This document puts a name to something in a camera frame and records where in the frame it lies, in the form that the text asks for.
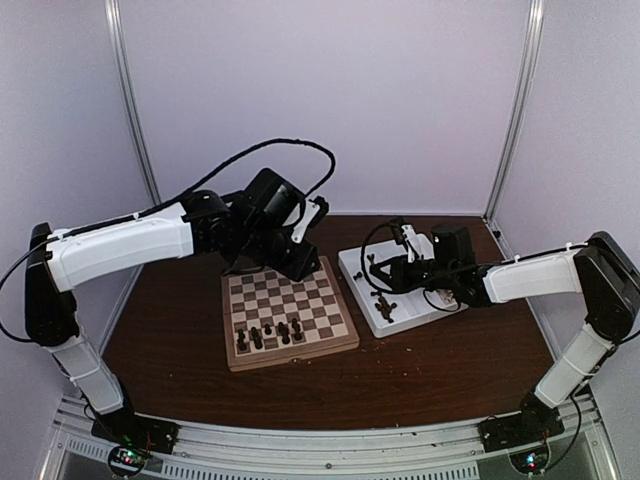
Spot dark chess knight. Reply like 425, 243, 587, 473
374, 296, 397, 323

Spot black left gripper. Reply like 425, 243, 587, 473
239, 222, 322, 283

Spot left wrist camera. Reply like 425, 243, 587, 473
285, 196, 329, 244

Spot aluminium front rail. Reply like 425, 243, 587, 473
36, 394, 621, 479

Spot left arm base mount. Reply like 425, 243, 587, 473
91, 395, 179, 454

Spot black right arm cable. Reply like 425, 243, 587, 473
360, 219, 401, 294

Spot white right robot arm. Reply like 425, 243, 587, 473
360, 218, 639, 442

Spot right aluminium frame post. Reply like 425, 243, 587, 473
483, 0, 546, 224

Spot wooden chess board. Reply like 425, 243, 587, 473
222, 256, 360, 372

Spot left aluminium frame post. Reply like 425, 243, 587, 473
103, 0, 169, 224

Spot white plastic divided tray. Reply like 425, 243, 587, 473
338, 247, 468, 338

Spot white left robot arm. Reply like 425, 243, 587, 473
8, 168, 328, 444

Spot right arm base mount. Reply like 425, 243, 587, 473
478, 392, 565, 453

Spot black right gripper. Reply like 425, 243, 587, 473
371, 254, 457, 293

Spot aluminium frame post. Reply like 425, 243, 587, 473
483, 0, 546, 224
103, 0, 169, 224

